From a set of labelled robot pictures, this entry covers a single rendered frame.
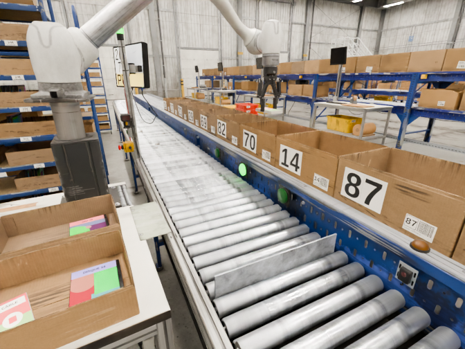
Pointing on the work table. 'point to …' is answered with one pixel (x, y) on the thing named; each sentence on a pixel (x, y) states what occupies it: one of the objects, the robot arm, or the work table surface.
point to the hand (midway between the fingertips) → (268, 105)
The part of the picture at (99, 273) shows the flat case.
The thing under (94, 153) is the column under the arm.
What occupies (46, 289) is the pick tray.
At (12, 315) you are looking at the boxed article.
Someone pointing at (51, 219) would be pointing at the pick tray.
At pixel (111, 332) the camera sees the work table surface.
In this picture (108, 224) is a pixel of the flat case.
